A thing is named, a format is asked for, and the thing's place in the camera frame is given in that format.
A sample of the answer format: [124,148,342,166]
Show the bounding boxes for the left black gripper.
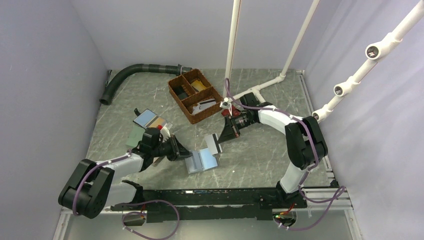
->
[151,134,193,161]

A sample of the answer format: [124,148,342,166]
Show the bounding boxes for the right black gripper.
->
[218,113,256,144]

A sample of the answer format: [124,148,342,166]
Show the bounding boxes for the silver card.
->
[204,133,222,155]

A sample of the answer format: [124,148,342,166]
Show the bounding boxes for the grey leather card holder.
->
[184,148,218,175]

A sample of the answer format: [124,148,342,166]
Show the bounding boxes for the white striped credit card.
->
[198,99,217,109]

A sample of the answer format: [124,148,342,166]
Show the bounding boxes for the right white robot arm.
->
[217,93,328,208]

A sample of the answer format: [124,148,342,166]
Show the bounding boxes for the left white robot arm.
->
[58,127,193,219]

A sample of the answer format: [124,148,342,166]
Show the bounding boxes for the beige snap card holder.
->
[152,157,164,165]

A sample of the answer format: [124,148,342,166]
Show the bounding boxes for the cards in basket front compartment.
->
[192,102,214,115]

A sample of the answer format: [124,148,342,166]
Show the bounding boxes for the open blue card wallet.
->
[133,108,168,129]

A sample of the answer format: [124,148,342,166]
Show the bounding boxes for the green card holder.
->
[125,125,145,149]

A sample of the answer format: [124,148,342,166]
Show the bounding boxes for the black card in basket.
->
[173,86,189,101]

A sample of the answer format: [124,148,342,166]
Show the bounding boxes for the red leather wallet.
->
[221,108,241,117]

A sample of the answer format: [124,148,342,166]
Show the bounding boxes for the brown woven divided basket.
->
[167,68,223,125]

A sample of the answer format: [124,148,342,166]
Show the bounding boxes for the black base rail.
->
[110,187,307,223]

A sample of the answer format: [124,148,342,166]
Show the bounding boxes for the black corrugated hose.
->
[98,63,194,107]

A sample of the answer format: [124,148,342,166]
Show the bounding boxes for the white PVC pipe frame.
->
[222,0,321,107]

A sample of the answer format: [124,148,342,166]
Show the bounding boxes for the white pipe camera boom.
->
[311,0,424,123]

